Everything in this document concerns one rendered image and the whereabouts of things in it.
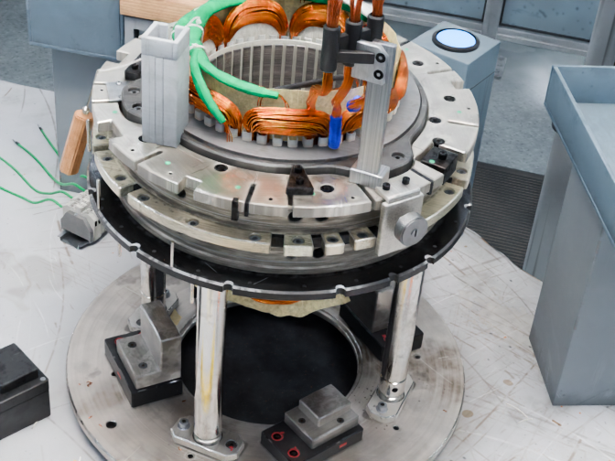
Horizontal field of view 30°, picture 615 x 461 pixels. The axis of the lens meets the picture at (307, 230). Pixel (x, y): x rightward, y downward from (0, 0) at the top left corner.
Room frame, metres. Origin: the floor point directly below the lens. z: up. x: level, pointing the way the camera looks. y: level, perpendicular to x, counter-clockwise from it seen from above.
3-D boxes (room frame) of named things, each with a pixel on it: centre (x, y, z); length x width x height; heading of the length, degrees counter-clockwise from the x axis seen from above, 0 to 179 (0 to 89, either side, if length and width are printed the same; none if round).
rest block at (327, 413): (0.73, -0.03, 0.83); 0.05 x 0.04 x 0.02; 131
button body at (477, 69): (1.09, -0.13, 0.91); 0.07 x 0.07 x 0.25; 57
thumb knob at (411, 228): (0.69, -0.08, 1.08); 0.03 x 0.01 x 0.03; 125
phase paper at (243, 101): (0.76, 0.05, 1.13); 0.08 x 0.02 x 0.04; 77
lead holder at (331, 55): (0.72, -0.02, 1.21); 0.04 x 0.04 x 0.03; 77
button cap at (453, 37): (1.09, -0.13, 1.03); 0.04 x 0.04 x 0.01
